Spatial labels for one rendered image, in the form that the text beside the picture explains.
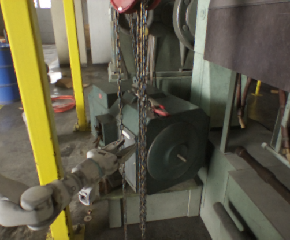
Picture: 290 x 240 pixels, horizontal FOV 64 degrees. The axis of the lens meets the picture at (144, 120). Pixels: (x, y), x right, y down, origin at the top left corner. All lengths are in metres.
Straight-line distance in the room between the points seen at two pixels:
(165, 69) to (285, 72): 1.24
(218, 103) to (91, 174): 1.05
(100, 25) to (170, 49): 5.07
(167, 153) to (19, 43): 0.80
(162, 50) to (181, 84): 0.32
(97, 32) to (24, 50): 5.92
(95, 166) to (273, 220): 0.66
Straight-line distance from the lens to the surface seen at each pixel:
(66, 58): 7.18
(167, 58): 1.99
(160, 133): 1.10
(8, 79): 4.30
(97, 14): 6.93
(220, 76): 1.55
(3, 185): 0.65
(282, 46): 0.93
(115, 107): 1.31
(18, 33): 1.07
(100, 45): 6.96
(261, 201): 1.07
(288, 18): 0.93
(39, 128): 1.16
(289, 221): 1.03
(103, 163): 0.70
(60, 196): 0.62
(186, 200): 1.67
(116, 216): 1.62
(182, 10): 1.75
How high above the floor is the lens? 1.25
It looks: 23 degrees down
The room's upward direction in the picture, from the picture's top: straight up
